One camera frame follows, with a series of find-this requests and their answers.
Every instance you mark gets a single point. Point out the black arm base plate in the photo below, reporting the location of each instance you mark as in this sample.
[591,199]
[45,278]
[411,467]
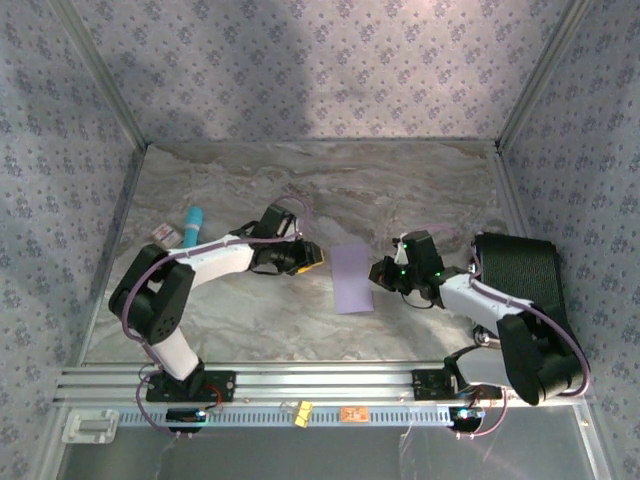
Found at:
[220,385]
[430,385]

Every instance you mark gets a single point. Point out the orange label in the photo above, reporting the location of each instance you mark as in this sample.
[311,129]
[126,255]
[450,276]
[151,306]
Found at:
[355,414]

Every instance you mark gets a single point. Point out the black controller board with LED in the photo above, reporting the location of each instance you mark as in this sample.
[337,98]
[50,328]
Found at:
[185,416]
[466,417]

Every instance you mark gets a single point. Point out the teal blue cylinder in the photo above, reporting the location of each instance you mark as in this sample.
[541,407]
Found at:
[193,227]

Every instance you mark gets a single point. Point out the aluminium table edge strip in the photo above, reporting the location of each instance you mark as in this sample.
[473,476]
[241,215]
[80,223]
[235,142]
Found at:
[512,200]
[111,250]

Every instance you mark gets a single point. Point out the aluminium mounting rail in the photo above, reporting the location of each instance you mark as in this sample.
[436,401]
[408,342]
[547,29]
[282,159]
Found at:
[325,382]

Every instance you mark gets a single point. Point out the purple paper sheet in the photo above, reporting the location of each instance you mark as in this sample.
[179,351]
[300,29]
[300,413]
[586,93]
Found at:
[352,280]

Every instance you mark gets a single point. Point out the white plastic bracket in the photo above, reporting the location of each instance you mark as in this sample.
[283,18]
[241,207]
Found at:
[90,426]

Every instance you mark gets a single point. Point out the aluminium frame post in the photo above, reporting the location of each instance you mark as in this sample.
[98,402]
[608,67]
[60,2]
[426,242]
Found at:
[548,60]
[97,60]

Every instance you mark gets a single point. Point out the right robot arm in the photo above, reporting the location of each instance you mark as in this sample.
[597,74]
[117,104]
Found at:
[540,360]

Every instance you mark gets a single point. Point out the black ribbed case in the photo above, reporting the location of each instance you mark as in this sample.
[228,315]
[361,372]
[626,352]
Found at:
[520,265]

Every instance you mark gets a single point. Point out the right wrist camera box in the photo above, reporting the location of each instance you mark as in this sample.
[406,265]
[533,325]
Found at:
[401,252]

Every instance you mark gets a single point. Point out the yellow binder clip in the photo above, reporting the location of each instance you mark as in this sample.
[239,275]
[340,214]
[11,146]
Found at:
[302,414]

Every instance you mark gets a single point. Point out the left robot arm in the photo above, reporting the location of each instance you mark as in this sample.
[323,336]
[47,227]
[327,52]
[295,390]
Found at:
[155,300]

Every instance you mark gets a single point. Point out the clear acrylic panel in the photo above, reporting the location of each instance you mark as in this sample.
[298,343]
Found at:
[325,455]

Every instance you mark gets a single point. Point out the small red white card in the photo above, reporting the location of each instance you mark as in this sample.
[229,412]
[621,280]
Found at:
[166,234]

